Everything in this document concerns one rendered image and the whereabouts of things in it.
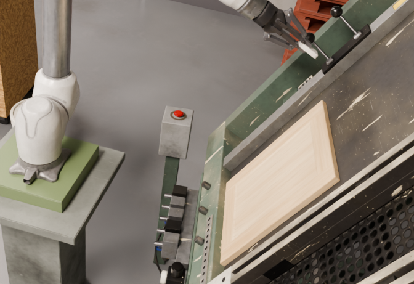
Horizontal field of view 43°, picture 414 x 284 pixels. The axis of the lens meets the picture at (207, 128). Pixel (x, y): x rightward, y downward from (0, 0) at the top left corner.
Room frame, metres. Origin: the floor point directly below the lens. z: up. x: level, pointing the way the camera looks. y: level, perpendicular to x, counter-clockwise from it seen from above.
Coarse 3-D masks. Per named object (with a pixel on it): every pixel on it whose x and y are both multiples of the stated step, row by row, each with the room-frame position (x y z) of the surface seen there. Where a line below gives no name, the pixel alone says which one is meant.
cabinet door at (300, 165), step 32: (320, 128) 1.30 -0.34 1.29; (256, 160) 1.41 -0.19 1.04; (288, 160) 1.28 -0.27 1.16; (320, 160) 1.17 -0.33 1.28; (256, 192) 1.25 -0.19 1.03; (288, 192) 1.14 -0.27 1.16; (320, 192) 1.06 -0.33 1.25; (224, 224) 1.22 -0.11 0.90; (256, 224) 1.11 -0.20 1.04; (224, 256) 1.07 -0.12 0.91
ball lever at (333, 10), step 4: (332, 8) 1.59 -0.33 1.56; (336, 8) 1.58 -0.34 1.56; (340, 8) 1.58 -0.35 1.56; (332, 12) 1.58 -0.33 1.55; (336, 12) 1.57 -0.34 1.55; (340, 12) 1.57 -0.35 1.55; (332, 16) 1.58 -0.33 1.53; (336, 16) 1.57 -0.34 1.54; (340, 16) 1.58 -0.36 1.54; (344, 20) 1.57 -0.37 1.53; (348, 24) 1.56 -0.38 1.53; (352, 28) 1.55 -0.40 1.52; (356, 32) 1.54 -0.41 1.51; (360, 32) 1.54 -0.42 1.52; (356, 36) 1.53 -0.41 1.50
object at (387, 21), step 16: (384, 16) 1.54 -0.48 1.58; (400, 16) 1.52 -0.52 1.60; (384, 32) 1.52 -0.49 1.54; (368, 48) 1.51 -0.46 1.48; (336, 64) 1.51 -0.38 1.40; (352, 64) 1.51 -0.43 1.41; (320, 80) 1.51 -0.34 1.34; (304, 96) 1.51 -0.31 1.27; (288, 112) 1.51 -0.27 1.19; (256, 128) 1.56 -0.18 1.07; (272, 128) 1.51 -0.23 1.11; (240, 144) 1.55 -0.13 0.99; (256, 144) 1.51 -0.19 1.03; (224, 160) 1.54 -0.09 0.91; (240, 160) 1.51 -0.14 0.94
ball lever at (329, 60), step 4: (308, 32) 1.59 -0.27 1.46; (308, 36) 1.57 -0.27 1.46; (312, 36) 1.57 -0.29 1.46; (312, 40) 1.57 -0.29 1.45; (316, 44) 1.57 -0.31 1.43; (320, 48) 1.56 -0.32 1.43; (320, 52) 1.56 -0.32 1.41; (324, 52) 1.55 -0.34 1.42; (324, 56) 1.55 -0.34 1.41; (328, 60) 1.53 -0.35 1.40; (332, 60) 1.53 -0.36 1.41; (328, 64) 1.53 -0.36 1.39
